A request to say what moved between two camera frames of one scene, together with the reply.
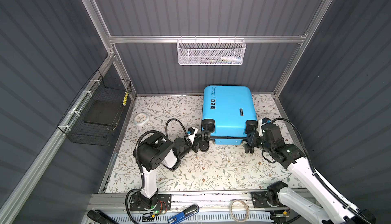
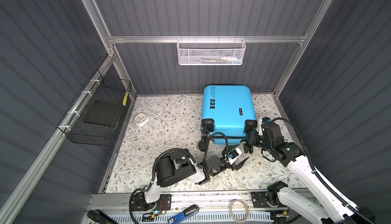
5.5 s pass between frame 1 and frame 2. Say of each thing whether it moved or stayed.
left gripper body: moved
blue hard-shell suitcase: stayed
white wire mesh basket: stayed
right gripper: stayed
